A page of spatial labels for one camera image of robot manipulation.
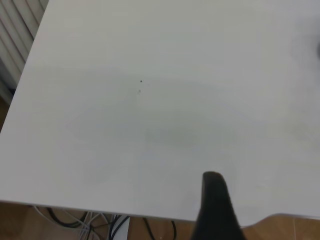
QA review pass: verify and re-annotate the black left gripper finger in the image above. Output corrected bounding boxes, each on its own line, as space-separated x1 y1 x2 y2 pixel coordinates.
191 171 247 240

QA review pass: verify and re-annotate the white floor cable bundle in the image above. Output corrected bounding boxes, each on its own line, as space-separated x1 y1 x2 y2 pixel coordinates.
32 205 103 240

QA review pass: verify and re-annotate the black floor cable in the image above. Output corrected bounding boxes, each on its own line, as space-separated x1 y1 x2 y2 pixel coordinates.
109 214 131 240
46 206 85 229
142 216 178 240

